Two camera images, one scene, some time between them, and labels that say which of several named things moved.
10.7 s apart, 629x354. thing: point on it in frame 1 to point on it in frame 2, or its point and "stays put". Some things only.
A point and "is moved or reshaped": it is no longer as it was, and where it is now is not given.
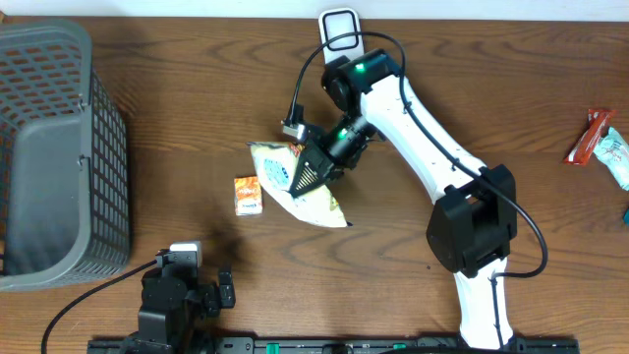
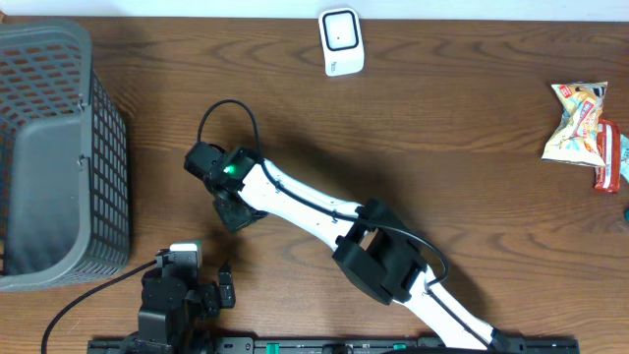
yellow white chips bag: [276, 163] is moved or reshaped
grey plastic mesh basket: [65, 203] stays put
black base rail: [333, 345] stays put
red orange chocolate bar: [600, 120] to [607, 178]
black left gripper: [212, 299] stays put
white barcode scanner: [338, 22] stays put
